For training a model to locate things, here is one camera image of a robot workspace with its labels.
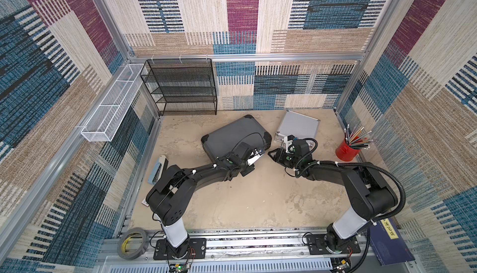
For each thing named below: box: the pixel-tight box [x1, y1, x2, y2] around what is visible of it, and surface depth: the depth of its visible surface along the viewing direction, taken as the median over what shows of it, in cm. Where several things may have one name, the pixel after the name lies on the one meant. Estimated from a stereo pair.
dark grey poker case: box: [201, 114, 273, 159], surface depth 101 cm
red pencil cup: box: [335, 137, 361, 162], surface depth 97 cm
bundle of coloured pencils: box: [344, 124, 374, 151], surface depth 96 cm
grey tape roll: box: [116, 227, 150, 260], surface depth 74 cm
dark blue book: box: [368, 217, 416, 266], surface depth 74 cm
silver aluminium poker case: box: [274, 109, 321, 144], surface depth 110 cm
